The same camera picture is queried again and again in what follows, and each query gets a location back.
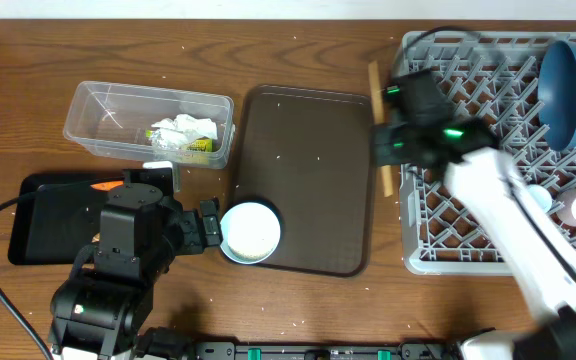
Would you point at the light blue rice bowl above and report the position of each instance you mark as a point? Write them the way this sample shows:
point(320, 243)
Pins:
point(251, 233)

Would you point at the wooden chopstick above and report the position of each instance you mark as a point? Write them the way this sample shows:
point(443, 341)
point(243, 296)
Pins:
point(378, 116)

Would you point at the green snack wrapper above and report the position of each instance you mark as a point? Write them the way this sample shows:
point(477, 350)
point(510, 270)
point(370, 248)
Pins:
point(192, 144)

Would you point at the white tissue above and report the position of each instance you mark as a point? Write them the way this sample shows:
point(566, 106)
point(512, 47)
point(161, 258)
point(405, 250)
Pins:
point(190, 126)

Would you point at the aluminium foil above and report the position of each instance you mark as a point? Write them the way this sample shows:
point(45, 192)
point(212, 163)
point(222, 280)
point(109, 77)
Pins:
point(167, 139)

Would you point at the orange carrot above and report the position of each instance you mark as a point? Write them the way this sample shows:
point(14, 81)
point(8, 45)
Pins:
point(107, 186)

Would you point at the light blue cup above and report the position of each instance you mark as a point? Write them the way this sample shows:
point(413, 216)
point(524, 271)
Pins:
point(541, 196)

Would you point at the blue plate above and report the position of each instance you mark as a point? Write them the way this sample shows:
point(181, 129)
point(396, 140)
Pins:
point(557, 92)

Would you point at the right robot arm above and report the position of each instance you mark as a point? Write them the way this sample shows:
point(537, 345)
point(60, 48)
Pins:
point(486, 182)

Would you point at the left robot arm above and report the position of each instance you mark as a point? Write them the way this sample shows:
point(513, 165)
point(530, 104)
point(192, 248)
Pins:
point(99, 310)

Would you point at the grey dishwasher rack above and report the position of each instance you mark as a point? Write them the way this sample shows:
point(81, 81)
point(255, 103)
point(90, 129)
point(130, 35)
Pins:
point(495, 77)

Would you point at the brown serving tray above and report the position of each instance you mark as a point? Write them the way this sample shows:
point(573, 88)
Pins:
point(306, 154)

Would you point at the clear plastic bin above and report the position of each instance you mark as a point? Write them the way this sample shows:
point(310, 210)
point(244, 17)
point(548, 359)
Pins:
point(110, 120)

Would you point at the black tray bin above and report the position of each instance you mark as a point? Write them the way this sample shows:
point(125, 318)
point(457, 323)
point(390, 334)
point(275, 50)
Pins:
point(65, 214)

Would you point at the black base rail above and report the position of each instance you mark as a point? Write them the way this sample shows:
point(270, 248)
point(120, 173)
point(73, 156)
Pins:
point(343, 351)

